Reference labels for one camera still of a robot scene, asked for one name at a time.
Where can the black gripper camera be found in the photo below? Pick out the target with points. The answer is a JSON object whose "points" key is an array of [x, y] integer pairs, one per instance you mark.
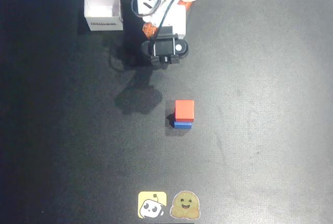
{"points": [[164, 47]]}

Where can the white cardboard box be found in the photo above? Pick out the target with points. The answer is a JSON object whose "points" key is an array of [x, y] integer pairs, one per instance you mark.
{"points": [[102, 5]]}

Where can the yellow robot sticker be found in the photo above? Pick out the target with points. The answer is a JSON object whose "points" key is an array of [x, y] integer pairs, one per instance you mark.
{"points": [[152, 204]]}

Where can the blue wooden cube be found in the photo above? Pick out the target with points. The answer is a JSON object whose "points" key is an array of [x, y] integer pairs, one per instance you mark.
{"points": [[182, 125]]}

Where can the red wooden cube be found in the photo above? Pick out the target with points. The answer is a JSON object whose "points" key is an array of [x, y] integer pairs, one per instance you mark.
{"points": [[184, 109]]}

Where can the hugging face emoji sticker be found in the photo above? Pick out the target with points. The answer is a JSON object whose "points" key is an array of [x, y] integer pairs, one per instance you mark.
{"points": [[185, 205]]}

